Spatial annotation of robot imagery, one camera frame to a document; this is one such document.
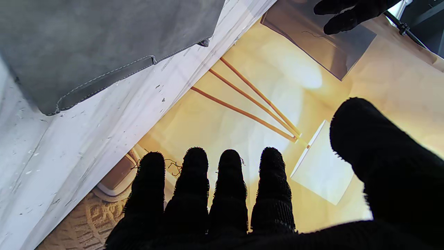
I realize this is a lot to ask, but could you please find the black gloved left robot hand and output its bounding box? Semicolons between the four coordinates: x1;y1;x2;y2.
313;0;403;35

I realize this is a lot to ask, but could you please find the floor lamp with tripod legs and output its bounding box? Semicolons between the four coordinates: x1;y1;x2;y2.
190;57;354;206

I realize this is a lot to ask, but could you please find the grey felt zip pouch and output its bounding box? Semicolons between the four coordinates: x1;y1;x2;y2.
0;0;226;116

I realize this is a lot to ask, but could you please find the dark flat screen panel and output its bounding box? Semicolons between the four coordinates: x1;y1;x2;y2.
260;0;377;81

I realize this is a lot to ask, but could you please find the black studio tripod stand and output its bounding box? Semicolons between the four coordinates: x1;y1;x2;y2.
383;0;444;58

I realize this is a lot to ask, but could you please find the cream knitted cushion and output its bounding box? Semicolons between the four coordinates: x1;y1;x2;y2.
36;191;127;250

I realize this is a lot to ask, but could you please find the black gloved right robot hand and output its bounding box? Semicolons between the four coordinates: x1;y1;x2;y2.
104;97;444;250

